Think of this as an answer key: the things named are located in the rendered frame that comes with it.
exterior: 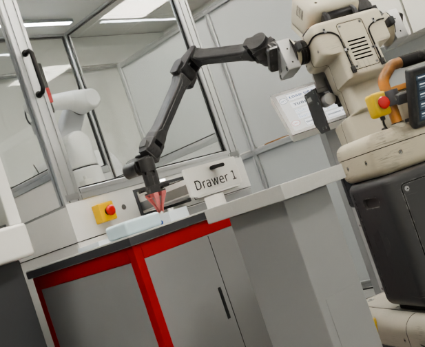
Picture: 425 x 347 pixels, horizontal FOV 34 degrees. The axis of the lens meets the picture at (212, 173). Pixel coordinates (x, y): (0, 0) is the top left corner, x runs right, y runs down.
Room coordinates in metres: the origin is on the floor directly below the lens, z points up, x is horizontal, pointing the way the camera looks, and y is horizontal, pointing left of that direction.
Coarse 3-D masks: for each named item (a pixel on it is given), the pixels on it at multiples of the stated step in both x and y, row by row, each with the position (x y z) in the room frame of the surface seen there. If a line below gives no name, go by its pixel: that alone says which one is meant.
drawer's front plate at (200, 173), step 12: (192, 168) 2.62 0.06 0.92; (204, 168) 2.66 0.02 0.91; (216, 168) 2.71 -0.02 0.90; (228, 168) 2.75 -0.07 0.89; (192, 180) 2.60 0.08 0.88; (216, 180) 2.69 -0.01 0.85; (228, 180) 2.74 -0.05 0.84; (240, 180) 2.79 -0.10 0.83; (192, 192) 2.59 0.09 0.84; (204, 192) 2.63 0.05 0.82
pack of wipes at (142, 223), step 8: (144, 216) 2.08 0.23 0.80; (152, 216) 2.10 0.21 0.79; (120, 224) 2.03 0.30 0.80; (128, 224) 2.02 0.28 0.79; (136, 224) 2.04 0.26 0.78; (144, 224) 2.06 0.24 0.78; (152, 224) 2.09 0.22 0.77; (112, 232) 2.05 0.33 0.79; (120, 232) 2.03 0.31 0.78; (128, 232) 2.01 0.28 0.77; (136, 232) 2.04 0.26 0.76; (112, 240) 2.06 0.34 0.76
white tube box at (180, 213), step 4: (180, 208) 2.51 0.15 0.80; (184, 208) 2.52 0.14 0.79; (168, 212) 2.48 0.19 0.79; (172, 212) 2.49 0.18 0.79; (176, 212) 2.50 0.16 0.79; (180, 212) 2.51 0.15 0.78; (184, 212) 2.52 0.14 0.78; (188, 212) 2.53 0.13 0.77; (160, 216) 2.52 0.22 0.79; (164, 216) 2.50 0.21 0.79; (168, 216) 2.48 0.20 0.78; (172, 216) 2.49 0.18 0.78; (176, 216) 2.50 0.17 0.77; (180, 216) 2.51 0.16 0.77; (184, 216) 2.52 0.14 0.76; (164, 220) 2.51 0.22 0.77; (168, 220) 2.49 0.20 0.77; (172, 220) 2.48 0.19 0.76
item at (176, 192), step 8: (176, 184) 2.65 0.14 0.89; (184, 184) 2.63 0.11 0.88; (168, 192) 2.69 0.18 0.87; (176, 192) 2.66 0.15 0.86; (184, 192) 2.63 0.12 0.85; (144, 200) 2.80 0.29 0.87; (160, 200) 2.73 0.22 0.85; (168, 200) 2.70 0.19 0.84; (176, 200) 2.80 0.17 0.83; (144, 208) 2.80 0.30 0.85; (152, 208) 2.77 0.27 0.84
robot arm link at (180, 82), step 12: (180, 60) 2.73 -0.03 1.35; (180, 72) 2.72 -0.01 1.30; (180, 84) 2.71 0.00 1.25; (192, 84) 2.77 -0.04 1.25; (168, 96) 2.69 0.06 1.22; (180, 96) 2.70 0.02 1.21; (168, 108) 2.66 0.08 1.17; (156, 120) 2.65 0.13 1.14; (168, 120) 2.65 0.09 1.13; (156, 132) 2.60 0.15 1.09; (156, 144) 2.63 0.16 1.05; (156, 156) 2.60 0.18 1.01
